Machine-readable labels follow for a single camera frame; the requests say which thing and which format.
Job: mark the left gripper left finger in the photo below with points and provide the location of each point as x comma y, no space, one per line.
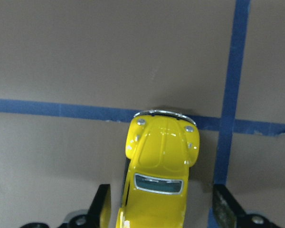
99,213

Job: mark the yellow toy beetle car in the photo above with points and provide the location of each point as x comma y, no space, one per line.
161,147

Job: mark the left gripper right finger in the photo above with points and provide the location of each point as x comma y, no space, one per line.
227,211

